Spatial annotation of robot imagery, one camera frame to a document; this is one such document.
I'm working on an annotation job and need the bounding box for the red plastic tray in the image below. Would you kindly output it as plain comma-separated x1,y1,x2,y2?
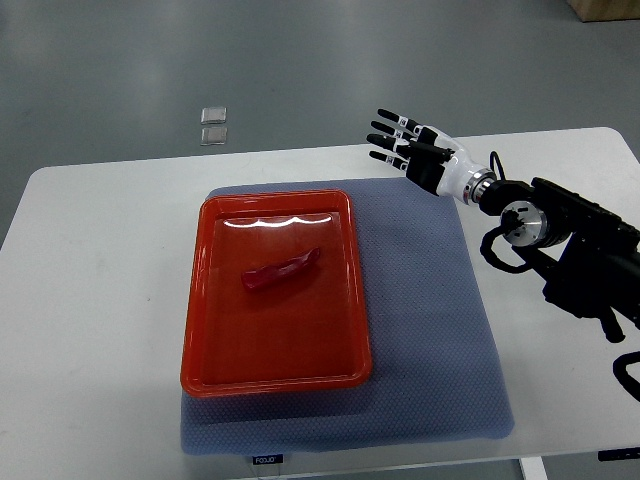
180,189,372,399

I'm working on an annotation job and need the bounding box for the upper floor outlet plate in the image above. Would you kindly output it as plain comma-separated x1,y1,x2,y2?
200,106,227,125

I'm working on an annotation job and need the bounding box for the black table label left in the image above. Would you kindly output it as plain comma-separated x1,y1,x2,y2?
252,454,284,466

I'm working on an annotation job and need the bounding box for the black table label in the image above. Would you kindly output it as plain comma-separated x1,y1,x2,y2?
252,454,284,466
597,447,640,462

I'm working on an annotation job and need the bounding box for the blue-grey foam mat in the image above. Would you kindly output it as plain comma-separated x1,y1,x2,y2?
181,178,514,455

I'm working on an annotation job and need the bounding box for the cardboard box corner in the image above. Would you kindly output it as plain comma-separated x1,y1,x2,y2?
567,0,639,22

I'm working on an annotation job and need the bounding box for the black table label right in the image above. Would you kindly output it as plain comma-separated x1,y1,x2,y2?
597,447,640,462

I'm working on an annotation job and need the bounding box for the red pepper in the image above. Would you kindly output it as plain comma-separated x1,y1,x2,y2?
240,247,321,292

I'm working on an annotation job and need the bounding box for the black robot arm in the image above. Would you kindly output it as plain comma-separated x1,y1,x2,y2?
473,152,639,343

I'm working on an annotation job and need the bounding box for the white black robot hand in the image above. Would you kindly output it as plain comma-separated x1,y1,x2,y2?
367,109,497,204

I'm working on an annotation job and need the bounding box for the white table leg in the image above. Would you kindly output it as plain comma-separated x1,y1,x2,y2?
519,456,548,480

